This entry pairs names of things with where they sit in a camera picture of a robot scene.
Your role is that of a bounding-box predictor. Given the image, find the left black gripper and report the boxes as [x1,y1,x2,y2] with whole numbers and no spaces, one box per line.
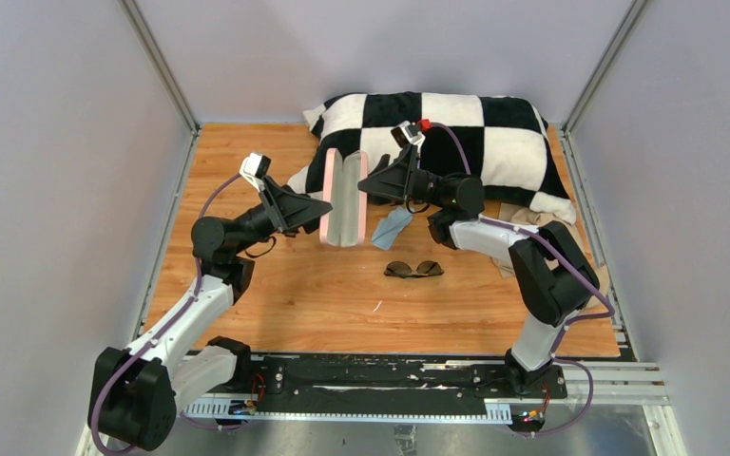
[231,177,340,257]

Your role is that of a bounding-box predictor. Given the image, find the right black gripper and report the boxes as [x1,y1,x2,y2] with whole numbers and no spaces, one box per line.
[343,146,445,209]

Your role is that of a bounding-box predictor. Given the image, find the pink glasses case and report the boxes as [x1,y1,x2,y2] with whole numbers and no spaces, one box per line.
[319,148,368,248]

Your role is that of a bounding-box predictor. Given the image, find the blue lens cloth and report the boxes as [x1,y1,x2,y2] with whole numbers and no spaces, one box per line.
[371,207,413,251]

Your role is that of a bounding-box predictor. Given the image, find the dark aviator sunglasses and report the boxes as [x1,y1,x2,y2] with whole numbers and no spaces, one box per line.
[384,260,444,279]

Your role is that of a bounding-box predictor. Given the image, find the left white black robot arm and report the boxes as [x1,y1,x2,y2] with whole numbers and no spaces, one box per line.
[86,176,333,455]

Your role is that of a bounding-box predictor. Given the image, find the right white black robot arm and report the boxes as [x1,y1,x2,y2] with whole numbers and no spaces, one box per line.
[357,145,604,397]

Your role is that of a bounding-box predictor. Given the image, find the black white checkered pillow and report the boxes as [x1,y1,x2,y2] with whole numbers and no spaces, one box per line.
[288,91,577,223]

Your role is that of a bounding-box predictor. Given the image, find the beige crumpled cloth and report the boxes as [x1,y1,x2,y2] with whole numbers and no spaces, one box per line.
[495,202,612,310]

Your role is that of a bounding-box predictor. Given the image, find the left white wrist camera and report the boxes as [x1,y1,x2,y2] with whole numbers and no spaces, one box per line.
[240,152,271,192]

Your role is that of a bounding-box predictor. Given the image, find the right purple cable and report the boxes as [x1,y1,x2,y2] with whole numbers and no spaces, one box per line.
[431,123,616,439]

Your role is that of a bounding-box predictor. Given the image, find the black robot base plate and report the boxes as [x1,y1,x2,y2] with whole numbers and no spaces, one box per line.
[211,334,569,420]

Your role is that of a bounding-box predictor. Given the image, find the slotted aluminium rail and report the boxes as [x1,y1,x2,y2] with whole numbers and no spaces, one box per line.
[182,394,513,424]

